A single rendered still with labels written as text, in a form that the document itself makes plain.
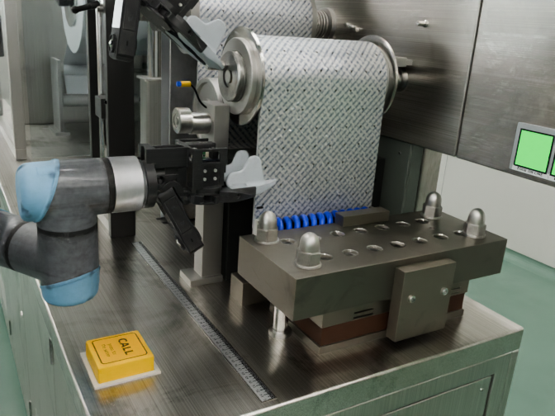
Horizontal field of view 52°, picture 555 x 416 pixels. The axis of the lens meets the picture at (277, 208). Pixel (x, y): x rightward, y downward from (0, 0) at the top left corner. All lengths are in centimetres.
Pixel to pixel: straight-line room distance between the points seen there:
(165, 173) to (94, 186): 10
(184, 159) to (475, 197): 338
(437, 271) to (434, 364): 13
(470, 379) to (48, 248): 64
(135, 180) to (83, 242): 10
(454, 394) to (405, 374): 14
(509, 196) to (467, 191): 34
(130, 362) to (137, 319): 15
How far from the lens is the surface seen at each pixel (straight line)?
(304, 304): 74
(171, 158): 78
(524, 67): 90
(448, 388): 92
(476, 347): 92
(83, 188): 74
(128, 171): 76
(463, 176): 410
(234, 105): 89
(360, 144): 96
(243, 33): 88
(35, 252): 80
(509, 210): 389
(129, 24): 82
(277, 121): 86
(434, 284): 85
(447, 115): 100
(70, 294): 79
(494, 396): 103
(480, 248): 93
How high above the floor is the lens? 133
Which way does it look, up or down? 18 degrees down
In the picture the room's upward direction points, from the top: 4 degrees clockwise
